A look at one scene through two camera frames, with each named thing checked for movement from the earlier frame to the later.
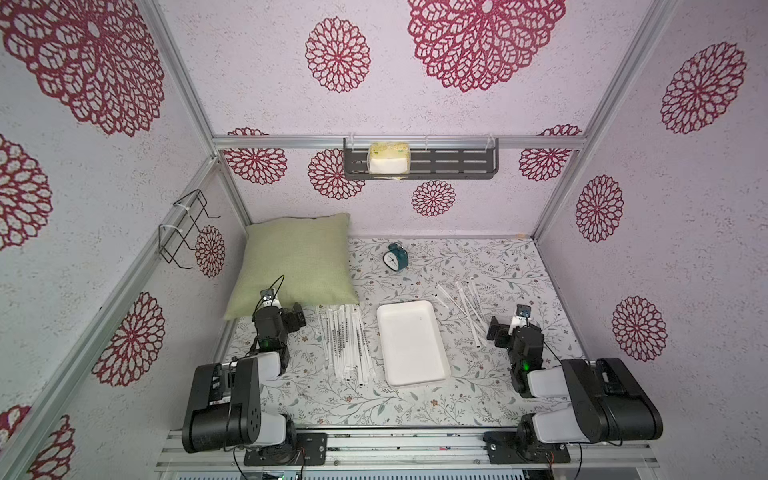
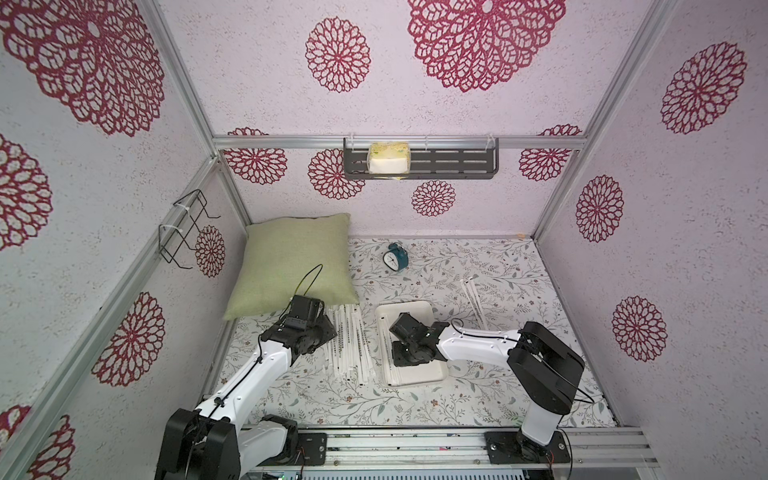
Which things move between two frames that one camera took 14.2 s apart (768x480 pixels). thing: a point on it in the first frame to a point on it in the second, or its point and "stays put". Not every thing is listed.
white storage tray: [412, 344] stays put
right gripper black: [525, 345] to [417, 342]
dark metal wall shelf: [430, 159] stays put
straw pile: [366, 358] to [388, 362]
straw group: [476, 307] stays put
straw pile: [360, 357] stays put
